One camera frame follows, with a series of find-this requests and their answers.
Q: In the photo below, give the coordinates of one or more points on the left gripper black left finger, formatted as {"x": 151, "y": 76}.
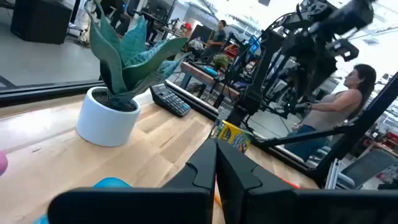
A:
{"x": 140, "y": 205}

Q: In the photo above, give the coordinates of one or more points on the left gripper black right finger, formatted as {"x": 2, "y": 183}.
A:
{"x": 280, "y": 208}

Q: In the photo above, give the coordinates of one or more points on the yellow crayon box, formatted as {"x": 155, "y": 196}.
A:
{"x": 234, "y": 137}

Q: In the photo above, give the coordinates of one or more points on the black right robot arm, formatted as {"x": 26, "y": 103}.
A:
{"x": 264, "y": 68}

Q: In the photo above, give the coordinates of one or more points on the blue plastic bin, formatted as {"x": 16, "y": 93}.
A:
{"x": 112, "y": 183}

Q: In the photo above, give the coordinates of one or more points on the yellow pencil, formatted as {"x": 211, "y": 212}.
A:
{"x": 218, "y": 197}

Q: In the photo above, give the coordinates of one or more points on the white round plant pot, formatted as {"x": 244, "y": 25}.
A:
{"x": 102, "y": 127}

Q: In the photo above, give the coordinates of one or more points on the person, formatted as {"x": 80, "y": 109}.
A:
{"x": 218, "y": 37}
{"x": 119, "y": 18}
{"x": 196, "y": 45}
{"x": 335, "y": 109}

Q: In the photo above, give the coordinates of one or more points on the blue monitor screen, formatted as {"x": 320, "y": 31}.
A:
{"x": 254, "y": 46}

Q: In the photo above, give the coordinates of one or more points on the background black robot rig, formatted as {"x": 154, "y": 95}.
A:
{"x": 292, "y": 107}

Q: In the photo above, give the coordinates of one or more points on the black desk calculator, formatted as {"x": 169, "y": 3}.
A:
{"x": 171, "y": 101}

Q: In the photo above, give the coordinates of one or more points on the small background potted plant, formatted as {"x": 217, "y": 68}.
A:
{"x": 220, "y": 61}

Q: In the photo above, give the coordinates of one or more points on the wooden background table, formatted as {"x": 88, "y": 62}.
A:
{"x": 199, "y": 74}

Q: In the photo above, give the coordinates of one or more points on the pink stapler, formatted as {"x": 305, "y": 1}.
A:
{"x": 2, "y": 163}

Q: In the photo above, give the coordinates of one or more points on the green snake plant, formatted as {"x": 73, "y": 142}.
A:
{"x": 112, "y": 56}

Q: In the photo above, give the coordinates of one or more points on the black speaker cabinet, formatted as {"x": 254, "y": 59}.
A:
{"x": 40, "y": 21}

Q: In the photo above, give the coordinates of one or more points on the black frame post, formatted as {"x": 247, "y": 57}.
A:
{"x": 373, "y": 112}

